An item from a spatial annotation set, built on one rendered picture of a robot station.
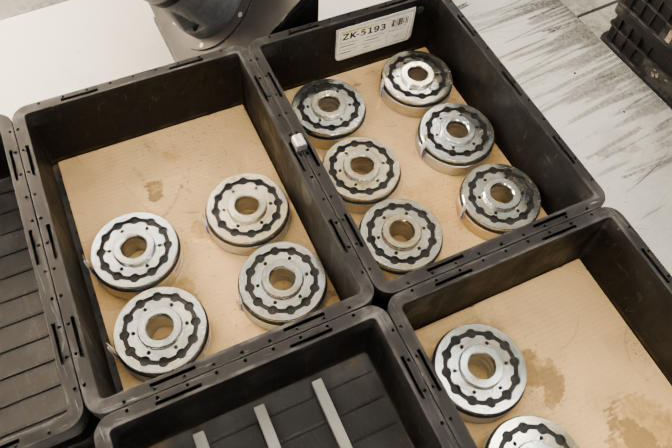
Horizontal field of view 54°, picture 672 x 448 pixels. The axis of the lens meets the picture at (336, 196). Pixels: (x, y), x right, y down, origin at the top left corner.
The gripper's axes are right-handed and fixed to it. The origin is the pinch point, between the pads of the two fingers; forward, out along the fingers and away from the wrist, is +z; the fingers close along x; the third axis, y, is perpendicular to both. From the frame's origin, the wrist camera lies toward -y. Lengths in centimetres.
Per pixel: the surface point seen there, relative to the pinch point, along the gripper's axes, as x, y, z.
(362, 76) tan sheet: -25.5, 35.6, -8.7
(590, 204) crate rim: -12, 70, -19
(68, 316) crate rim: -69, 65, -19
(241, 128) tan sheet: -45, 40, -9
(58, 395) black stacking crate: -73, 69, -9
